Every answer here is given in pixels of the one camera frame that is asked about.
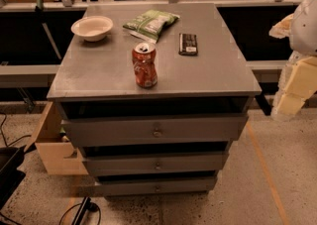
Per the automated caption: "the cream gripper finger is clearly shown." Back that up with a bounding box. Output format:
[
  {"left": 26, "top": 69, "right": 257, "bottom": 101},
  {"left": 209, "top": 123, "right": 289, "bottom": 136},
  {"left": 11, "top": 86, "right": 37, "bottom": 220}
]
[{"left": 268, "top": 14, "right": 293, "bottom": 39}]

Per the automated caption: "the grey top drawer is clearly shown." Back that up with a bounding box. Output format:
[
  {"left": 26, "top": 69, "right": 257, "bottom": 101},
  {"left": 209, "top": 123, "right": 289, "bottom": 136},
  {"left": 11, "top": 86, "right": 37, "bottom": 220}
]
[{"left": 62, "top": 114, "right": 248, "bottom": 147}]

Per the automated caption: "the grey drawer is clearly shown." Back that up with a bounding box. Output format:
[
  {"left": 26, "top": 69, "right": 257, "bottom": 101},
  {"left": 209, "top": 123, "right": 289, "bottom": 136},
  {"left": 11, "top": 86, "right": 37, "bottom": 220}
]
[
  {"left": 83, "top": 152, "right": 228, "bottom": 176},
  {"left": 62, "top": 114, "right": 248, "bottom": 147},
  {"left": 93, "top": 176, "right": 217, "bottom": 196}
]

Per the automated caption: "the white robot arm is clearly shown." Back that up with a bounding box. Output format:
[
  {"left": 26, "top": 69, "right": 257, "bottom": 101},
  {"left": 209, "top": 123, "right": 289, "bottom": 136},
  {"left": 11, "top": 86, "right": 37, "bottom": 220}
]
[{"left": 268, "top": 0, "right": 317, "bottom": 121}]

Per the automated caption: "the grey middle drawer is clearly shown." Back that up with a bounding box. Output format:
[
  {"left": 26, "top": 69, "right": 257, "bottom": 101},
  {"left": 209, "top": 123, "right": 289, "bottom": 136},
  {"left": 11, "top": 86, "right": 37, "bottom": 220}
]
[{"left": 83, "top": 152, "right": 228, "bottom": 176}]

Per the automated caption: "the grey drawer cabinet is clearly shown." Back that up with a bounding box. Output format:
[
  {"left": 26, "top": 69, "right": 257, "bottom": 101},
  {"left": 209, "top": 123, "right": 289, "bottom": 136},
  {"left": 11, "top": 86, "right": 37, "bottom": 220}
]
[{"left": 48, "top": 2, "right": 261, "bottom": 196}]

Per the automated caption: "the grey bottom drawer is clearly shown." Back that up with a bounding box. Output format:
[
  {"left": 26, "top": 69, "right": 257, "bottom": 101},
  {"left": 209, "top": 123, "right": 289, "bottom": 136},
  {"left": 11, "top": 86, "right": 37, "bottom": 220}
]
[{"left": 93, "top": 176, "right": 217, "bottom": 196}]

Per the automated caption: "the black chocolate bar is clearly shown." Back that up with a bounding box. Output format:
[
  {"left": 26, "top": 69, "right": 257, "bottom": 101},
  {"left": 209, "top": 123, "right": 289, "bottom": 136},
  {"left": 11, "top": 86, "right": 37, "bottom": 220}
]
[{"left": 178, "top": 33, "right": 198, "bottom": 56}]

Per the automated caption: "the green chip bag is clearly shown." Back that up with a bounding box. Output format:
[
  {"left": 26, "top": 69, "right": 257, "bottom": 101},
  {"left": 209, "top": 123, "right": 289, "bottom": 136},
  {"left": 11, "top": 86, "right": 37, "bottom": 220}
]
[{"left": 123, "top": 10, "right": 180, "bottom": 44}]

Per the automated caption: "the dented red soda can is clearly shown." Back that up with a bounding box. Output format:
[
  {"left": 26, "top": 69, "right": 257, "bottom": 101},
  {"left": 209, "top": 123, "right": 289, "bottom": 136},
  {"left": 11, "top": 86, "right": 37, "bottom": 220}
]
[{"left": 132, "top": 42, "right": 158, "bottom": 88}]

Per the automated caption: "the white bowl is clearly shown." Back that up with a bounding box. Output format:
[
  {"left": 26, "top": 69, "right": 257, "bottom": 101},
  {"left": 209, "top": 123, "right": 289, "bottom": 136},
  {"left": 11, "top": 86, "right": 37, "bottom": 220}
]
[{"left": 71, "top": 16, "right": 113, "bottom": 42}]

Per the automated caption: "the wooden box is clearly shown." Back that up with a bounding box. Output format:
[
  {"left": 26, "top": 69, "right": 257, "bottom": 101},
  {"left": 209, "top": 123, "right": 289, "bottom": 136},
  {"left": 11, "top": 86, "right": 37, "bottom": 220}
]
[{"left": 24, "top": 102, "right": 87, "bottom": 175}]

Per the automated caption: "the black floor cable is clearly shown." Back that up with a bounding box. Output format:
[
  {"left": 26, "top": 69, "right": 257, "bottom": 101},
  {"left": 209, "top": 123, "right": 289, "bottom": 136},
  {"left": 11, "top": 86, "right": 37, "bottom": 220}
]
[{"left": 58, "top": 196, "right": 102, "bottom": 225}]

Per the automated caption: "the grey bench rail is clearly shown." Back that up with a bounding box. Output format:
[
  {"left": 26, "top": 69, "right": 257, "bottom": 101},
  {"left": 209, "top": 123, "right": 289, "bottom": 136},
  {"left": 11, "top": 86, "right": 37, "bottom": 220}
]
[{"left": 0, "top": 64, "right": 58, "bottom": 88}]

